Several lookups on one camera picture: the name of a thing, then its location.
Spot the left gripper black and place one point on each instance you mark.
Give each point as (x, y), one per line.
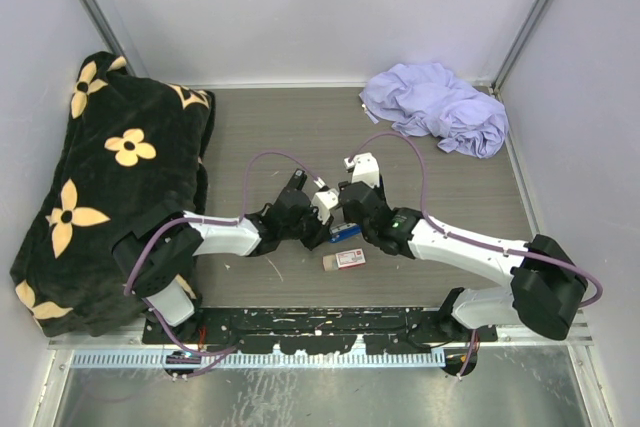
(321, 232)

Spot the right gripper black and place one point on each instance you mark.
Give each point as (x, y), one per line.
(379, 191)

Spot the black stapler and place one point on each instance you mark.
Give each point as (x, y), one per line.
(297, 180)

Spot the blue stapler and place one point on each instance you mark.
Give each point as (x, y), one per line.
(343, 231)

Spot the red white staple box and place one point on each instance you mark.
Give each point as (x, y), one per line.
(343, 260)

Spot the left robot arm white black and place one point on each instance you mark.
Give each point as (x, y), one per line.
(164, 243)

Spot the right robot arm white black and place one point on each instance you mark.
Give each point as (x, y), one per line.
(536, 282)

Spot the lavender crumpled cloth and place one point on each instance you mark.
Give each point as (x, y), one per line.
(430, 100)

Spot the black floral blanket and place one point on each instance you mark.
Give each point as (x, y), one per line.
(130, 144)

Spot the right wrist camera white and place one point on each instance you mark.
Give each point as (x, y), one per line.
(363, 168)

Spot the white cable duct strip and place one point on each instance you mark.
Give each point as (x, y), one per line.
(167, 359)

